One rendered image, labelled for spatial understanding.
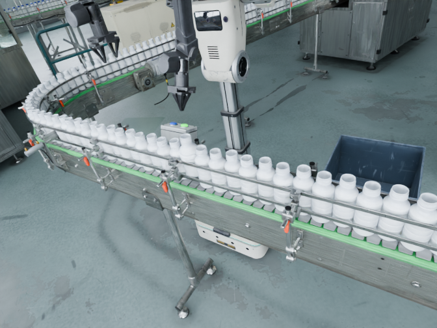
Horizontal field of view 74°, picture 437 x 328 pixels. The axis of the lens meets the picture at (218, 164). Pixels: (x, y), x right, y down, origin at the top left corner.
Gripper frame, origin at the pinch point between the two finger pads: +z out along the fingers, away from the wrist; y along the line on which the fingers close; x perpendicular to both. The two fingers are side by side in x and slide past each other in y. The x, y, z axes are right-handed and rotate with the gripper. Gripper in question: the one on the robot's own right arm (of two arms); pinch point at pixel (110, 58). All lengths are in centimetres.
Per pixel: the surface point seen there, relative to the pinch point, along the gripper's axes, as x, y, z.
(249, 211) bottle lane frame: 70, 21, 41
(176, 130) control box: 27.9, 2.2, 28.1
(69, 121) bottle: -23.9, 16.2, 24.2
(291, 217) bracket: 86, 26, 30
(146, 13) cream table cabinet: -255, -280, 41
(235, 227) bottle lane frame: 63, 21, 52
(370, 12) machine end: 48, -349, 67
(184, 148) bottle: 45, 17, 23
